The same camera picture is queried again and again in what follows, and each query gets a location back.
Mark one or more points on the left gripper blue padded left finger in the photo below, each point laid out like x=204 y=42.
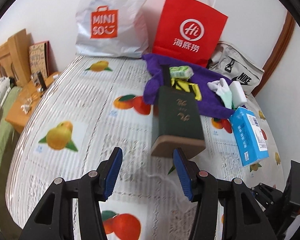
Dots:
x=111 y=172

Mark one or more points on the black watch strap long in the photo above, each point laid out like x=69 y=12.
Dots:
x=166 y=74

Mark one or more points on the yellow black pouch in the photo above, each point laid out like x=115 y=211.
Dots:
x=188 y=87

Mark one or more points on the white sponge block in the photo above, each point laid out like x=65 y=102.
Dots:
x=238 y=96

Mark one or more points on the brown wooden door frame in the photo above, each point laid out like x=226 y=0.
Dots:
x=277 y=52

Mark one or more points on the grey Nike waist bag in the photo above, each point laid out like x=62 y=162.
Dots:
x=228 y=61

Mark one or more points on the white spotted plush toy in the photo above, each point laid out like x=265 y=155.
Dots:
x=0 y=89

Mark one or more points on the dark green tea box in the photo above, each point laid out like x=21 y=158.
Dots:
x=176 y=124

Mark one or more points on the red Haidilao paper bag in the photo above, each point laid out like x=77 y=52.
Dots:
x=189 y=30

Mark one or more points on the purple towel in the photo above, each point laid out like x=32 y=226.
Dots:
x=209 y=103

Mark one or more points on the wooden nightstand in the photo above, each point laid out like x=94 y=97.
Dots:
x=23 y=107

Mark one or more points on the white Miniso plastic bag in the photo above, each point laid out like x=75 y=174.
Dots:
x=111 y=28

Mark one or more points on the blue tissue pack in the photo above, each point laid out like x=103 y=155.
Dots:
x=250 y=140

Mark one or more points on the green tissue pack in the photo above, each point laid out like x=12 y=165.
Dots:
x=181 y=72

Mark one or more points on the fruit print tablecloth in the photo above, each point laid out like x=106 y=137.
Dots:
x=78 y=122

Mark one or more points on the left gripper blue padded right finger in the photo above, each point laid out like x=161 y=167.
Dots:
x=187 y=172

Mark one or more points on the translucent mesh drawstring bag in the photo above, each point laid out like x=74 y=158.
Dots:
x=173 y=184

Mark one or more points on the white mint glove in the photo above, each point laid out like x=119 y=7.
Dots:
x=221 y=88

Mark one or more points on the green bed sheet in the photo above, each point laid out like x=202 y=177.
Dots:
x=8 y=140

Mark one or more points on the wooden bed headboard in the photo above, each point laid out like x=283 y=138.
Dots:
x=14 y=58

